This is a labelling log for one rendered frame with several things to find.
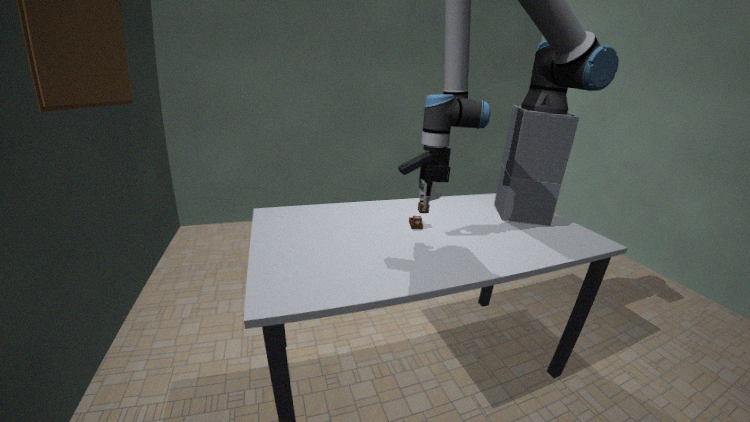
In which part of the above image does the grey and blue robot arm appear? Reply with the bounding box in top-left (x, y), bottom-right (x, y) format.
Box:
top-left (398, 0), bottom-right (619, 175)

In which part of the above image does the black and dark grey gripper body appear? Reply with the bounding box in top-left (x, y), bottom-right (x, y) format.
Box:
top-left (420, 145), bottom-right (450, 182)

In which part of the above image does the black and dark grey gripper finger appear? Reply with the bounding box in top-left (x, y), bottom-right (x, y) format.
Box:
top-left (419, 176), bottom-right (426, 202)
top-left (423, 172), bottom-right (441, 211)

